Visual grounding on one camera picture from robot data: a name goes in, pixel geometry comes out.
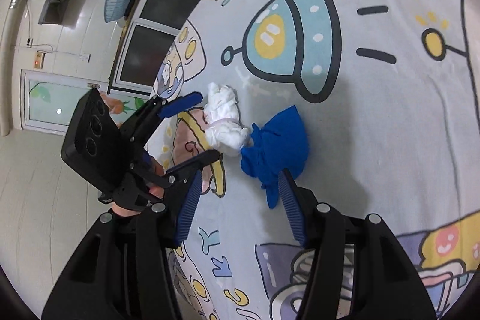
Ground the white tissue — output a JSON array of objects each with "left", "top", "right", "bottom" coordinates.
[{"left": 202, "top": 82, "right": 250, "bottom": 157}]

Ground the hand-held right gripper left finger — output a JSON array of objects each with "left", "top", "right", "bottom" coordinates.
[{"left": 41, "top": 170, "right": 205, "bottom": 320}]

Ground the small blue glove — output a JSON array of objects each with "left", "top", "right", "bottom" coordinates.
[{"left": 240, "top": 104, "right": 311, "bottom": 210}]

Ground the white glass door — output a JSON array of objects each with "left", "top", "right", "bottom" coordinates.
[{"left": 20, "top": 69, "right": 154, "bottom": 135}]

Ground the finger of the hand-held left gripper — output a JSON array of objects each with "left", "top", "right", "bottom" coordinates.
[
  {"left": 120, "top": 92, "right": 205, "bottom": 141},
  {"left": 129, "top": 149, "right": 223, "bottom": 193}
]

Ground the glass door counter cabinet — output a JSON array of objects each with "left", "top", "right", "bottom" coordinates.
[{"left": 107, "top": 0, "right": 256, "bottom": 96}]

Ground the person's left hand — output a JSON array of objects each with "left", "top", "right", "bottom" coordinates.
[{"left": 148, "top": 160, "right": 167, "bottom": 199}]

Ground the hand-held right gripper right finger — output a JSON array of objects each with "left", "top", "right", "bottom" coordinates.
[{"left": 277, "top": 168, "right": 437, "bottom": 320}]

